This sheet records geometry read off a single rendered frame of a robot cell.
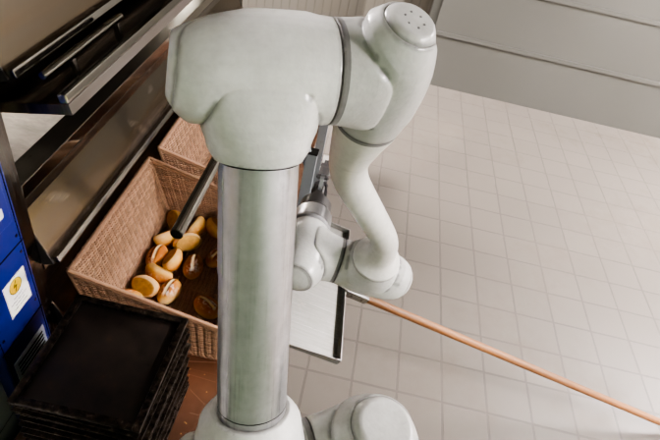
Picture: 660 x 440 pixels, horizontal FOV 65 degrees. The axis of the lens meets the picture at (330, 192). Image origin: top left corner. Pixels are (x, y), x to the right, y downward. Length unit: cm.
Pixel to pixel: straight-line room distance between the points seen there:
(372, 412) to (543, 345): 208
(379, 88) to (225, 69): 18
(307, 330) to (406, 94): 115
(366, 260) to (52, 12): 85
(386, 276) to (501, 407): 156
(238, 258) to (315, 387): 171
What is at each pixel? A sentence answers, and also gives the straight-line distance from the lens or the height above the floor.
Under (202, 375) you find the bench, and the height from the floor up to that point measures 58.
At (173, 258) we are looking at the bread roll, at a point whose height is 65.
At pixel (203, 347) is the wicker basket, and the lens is 165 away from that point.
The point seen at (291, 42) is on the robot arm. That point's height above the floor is 178.
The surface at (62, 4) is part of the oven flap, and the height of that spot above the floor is 151.
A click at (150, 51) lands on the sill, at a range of 187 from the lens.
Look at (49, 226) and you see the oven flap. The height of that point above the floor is 101.
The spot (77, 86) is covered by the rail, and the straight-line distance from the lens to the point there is 116.
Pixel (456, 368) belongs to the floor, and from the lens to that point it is 258.
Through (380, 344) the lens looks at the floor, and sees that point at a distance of 252.
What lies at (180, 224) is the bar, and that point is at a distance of 120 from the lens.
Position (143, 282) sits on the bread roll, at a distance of 179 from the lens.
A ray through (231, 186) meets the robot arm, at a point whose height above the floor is 161.
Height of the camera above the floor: 202
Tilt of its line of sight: 39 degrees down
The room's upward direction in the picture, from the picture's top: 13 degrees clockwise
